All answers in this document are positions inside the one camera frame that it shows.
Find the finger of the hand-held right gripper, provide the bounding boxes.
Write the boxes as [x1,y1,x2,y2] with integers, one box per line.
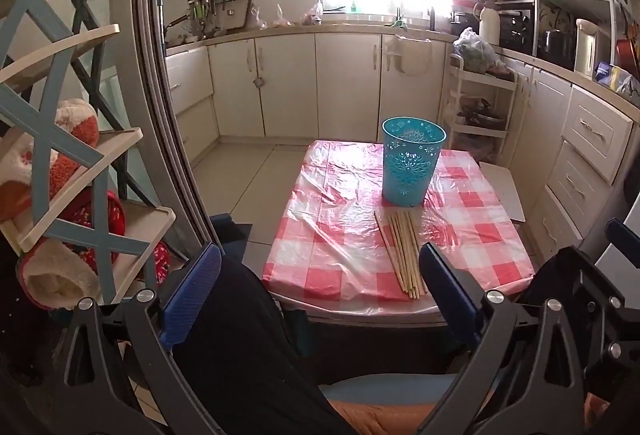
[572,254,640,378]
[603,218,640,266]

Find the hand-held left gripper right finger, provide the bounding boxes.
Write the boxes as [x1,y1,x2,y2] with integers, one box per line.
[419,242,598,435]

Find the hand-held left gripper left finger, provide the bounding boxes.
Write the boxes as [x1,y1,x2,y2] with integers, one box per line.
[47,242,223,435]

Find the bundle of bamboo chopsticks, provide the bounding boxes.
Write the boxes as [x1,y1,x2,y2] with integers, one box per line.
[374,210,428,300]

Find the teal plastic basket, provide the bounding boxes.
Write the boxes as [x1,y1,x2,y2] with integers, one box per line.
[382,117,447,207]

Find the red patterned slipper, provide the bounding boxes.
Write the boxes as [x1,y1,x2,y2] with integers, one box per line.
[152,242,172,285]
[62,190,127,266]

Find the person's right leg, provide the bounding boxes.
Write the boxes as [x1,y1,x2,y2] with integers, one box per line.
[520,245,591,311]

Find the person's leg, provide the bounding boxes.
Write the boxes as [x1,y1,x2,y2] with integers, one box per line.
[520,245,591,311]
[172,255,356,435]

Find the low table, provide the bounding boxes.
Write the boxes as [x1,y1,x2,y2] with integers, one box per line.
[274,295,451,330]

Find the person's left leg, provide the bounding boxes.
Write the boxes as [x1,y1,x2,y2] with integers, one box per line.
[172,255,356,435]

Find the blue stool seat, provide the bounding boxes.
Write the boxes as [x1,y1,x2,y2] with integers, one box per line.
[320,372,461,403]

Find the white board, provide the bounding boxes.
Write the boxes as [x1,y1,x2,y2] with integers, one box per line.
[479,161,527,223]

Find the cream drawer cabinets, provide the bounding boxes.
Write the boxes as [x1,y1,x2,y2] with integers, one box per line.
[500,60,640,266]

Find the red white checkered tablecloth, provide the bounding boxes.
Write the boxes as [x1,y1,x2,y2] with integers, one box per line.
[262,140,535,316]

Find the red slipper cream lining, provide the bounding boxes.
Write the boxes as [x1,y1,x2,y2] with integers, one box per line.
[17,240,101,311]

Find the blue box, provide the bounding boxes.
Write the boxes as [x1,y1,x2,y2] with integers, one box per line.
[594,61,621,88]

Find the black lidded pan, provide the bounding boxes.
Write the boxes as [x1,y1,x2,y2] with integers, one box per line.
[457,95,507,128]

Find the red pan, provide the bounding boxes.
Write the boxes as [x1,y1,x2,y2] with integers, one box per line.
[616,37,638,74]

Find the white electric thermo pot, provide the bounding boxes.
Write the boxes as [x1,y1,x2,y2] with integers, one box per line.
[574,18,612,76]

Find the orange white plush slipper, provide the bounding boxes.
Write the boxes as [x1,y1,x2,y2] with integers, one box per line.
[0,99,101,223]

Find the steel pot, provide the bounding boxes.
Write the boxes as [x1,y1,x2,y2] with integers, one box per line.
[542,30,576,63]

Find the white trolley rack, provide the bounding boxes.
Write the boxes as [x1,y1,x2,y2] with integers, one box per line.
[442,54,519,168]

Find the cream and blue shoe rack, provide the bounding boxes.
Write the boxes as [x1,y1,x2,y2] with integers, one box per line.
[0,0,177,311]

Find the cream base cabinets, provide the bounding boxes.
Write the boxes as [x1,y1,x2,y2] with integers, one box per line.
[165,32,451,150]

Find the black toaster oven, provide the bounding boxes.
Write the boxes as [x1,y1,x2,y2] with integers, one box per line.
[497,12,535,56]

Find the white hanging bag holder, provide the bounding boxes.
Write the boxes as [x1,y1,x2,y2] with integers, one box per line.
[384,35,434,76]

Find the bag of vegetables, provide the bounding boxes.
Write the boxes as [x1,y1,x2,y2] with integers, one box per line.
[452,27,501,74]

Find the white thermos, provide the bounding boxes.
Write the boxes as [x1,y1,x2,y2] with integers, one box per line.
[479,2,502,46]

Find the steel tray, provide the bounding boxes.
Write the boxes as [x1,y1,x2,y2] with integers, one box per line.
[220,0,251,33]

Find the grey sliding door frame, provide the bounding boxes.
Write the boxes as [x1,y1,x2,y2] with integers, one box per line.
[114,0,221,261]

